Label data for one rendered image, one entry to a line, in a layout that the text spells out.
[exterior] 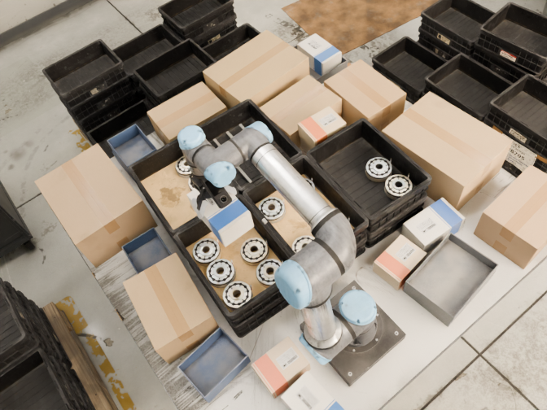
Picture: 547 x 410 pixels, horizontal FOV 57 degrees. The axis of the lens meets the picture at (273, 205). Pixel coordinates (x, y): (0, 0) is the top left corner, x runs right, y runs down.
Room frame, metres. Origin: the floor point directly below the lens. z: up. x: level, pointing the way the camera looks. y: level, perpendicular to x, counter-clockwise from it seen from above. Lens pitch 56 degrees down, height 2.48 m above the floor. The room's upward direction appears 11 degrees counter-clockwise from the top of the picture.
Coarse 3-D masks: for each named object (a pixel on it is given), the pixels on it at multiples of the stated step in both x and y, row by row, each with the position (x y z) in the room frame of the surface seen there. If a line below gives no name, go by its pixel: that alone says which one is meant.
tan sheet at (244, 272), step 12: (252, 228) 1.01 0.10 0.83; (216, 240) 0.99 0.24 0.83; (240, 240) 0.97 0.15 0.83; (192, 252) 0.96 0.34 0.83; (204, 252) 0.95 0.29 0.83; (228, 252) 0.93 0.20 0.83; (240, 264) 0.87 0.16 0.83; (240, 276) 0.82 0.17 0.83; (252, 276) 0.81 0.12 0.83; (216, 288) 0.79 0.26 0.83; (252, 288) 0.76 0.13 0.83; (264, 288) 0.76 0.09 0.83
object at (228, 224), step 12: (192, 192) 1.01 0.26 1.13; (228, 192) 0.98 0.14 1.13; (192, 204) 0.99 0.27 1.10; (216, 204) 0.94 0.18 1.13; (240, 204) 0.92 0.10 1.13; (204, 216) 0.91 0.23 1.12; (216, 216) 0.89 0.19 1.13; (228, 216) 0.89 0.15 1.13; (240, 216) 0.88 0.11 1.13; (216, 228) 0.85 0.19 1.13; (228, 228) 0.84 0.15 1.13; (240, 228) 0.86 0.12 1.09; (228, 240) 0.84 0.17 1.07
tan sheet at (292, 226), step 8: (304, 176) 1.21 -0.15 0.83; (320, 192) 1.12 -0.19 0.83; (328, 200) 1.07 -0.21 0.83; (288, 208) 1.07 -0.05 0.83; (288, 216) 1.03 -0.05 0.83; (296, 216) 1.02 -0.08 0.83; (272, 224) 1.01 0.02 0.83; (280, 224) 1.01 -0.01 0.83; (288, 224) 1.00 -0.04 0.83; (296, 224) 0.99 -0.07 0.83; (304, 224) 0.99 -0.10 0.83; (280, 232) 0.97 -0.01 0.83; (288, 232) 0.96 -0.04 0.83; (296, 232) 0.96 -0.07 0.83; (304, 232) 0.95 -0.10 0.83; (288, 240) 0.93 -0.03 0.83
